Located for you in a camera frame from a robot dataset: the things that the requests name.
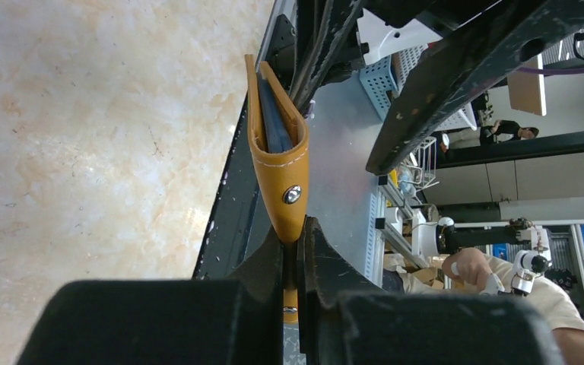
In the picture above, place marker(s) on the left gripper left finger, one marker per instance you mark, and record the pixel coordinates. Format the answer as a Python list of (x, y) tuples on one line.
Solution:
[(231, 320)]

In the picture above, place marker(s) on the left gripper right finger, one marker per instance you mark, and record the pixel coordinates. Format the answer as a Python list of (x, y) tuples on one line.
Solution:
[(346, 319)]

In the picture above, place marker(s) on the orange leather card holder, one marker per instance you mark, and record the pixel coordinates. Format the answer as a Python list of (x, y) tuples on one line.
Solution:
[(278, 138)]

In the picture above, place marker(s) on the white perforated cable tray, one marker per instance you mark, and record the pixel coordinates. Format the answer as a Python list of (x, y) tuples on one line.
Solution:
[(384, 80)]

